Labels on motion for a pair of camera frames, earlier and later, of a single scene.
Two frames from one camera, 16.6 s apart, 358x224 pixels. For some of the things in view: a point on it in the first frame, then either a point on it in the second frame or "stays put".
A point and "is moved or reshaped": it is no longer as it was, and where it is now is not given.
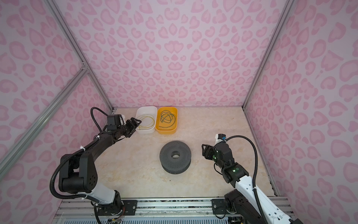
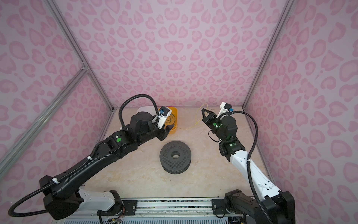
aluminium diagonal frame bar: (82, 72) stays put
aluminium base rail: (84, 209) stays put
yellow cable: (141, 117) is moved or reshaped
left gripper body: (125, 129) to (162, 133)
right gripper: (209, 150) to (213, 117)
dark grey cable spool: (175, 157) stays put
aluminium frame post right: (288, 6) stays put
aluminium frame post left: (85, 63) stays put
